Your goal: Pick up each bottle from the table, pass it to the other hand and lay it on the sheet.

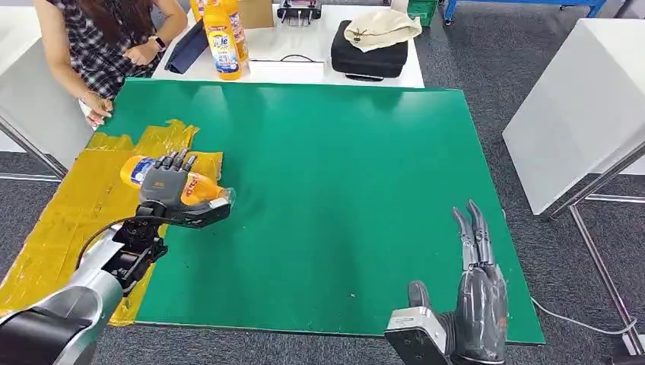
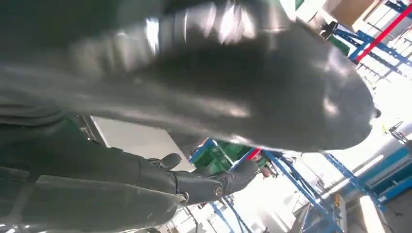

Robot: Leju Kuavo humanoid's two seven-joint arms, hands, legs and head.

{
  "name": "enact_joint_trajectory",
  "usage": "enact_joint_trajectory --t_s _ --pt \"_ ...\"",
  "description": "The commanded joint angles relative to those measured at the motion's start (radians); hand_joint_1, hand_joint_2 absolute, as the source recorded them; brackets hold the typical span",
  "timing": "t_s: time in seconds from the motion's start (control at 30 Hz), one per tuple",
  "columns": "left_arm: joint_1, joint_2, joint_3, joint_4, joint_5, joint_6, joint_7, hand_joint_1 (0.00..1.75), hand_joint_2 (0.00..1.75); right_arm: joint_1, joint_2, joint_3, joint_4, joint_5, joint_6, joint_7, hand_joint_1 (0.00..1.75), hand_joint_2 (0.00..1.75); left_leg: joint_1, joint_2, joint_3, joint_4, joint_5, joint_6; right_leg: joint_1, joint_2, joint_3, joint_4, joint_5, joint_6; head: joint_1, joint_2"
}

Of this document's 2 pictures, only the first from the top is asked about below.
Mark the tablet in blue case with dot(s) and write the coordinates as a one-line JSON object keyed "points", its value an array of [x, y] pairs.
{"points": [[186, 50]]}

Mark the white bare table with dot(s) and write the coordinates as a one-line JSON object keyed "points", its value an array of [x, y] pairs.
{"points": [[30, 90]]}

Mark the person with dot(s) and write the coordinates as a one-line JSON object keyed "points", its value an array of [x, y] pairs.
{"points": [[101, 45]]}

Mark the blue metal frame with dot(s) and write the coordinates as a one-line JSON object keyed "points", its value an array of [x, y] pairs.
{"points": [[524, 3]]}

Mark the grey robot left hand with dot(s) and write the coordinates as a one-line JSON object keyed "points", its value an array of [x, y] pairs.
{"points": [[163, 184]]}

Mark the black handheld controller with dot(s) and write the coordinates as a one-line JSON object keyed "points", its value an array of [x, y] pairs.
{"points": [[300, 11]]}

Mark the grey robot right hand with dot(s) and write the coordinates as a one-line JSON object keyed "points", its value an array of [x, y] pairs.
{"points": [[478, 312]]}

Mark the black carrying case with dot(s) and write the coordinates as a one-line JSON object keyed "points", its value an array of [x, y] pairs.
{"points": [[368, 64]]}

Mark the person's left hand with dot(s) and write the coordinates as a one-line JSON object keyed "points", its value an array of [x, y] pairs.
{"points": [[141, 53]]}

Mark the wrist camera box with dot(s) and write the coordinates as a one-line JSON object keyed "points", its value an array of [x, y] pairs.
{"points": [[413, 335], [201, 214]]}

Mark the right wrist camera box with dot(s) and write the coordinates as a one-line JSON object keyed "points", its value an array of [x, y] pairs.
{"points": [[413, 335]]}

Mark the brown cardboard box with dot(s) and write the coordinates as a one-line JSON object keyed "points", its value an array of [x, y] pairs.
{"points": [[259, 12]]}

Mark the person's wristwatch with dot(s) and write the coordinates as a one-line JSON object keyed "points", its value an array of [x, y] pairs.
{"points": [[159, 43]]}

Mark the white table with clutter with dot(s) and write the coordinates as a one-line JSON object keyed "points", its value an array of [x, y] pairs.
{"points": [[292, 43]]}

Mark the green table mat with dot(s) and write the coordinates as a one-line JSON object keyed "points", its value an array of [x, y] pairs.
{"points": [[342, 176]]}

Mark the person's right hand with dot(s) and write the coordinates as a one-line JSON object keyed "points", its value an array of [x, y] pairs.
{"points": [[96, 108]]}

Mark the green plastic crate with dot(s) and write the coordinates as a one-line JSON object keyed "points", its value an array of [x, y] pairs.
{"points": [[421, 10]]}

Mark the white table, slanted metal legs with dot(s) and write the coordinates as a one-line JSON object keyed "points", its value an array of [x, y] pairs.
{"points": [[579, 100]]}

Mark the yellow plastic sheet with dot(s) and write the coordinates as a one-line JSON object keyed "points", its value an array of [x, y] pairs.
{"points": [[65, 216]]}

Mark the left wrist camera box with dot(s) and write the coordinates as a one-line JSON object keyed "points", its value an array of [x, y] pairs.
{"points": [[201, 214]]}

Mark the beige cloth bag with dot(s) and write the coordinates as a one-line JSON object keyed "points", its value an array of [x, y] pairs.
{"points": [[380, 30]]}

